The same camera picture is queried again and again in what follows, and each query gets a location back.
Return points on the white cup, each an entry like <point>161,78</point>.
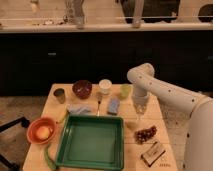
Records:
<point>105,86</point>

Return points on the orange bowl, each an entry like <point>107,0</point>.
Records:
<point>43,121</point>

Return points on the light green cup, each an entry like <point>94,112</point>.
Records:
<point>125,90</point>

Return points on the black stand left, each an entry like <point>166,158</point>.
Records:
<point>24,123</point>

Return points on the dark red bowl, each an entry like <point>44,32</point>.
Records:
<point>82,89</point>

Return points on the grey metal cup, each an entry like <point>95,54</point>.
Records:
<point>59,94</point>

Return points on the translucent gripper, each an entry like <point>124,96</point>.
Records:
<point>140,108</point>

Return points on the yellow ball in bowl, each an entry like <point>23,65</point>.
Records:
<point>43,132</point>

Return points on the green plastic tray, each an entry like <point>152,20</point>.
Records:
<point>92,142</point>

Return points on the bunch of dark grapes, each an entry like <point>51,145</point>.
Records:
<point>144,135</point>

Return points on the blue sponge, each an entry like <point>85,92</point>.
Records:
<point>113,106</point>

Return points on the green bean pod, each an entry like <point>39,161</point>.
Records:
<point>51,164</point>

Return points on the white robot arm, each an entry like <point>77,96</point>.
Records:
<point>199,144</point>

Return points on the black and white box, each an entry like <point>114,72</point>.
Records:
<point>153,154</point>

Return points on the small wooden brush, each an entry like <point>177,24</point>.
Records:
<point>99,101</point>

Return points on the light blue cloth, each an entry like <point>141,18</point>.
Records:
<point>78,109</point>

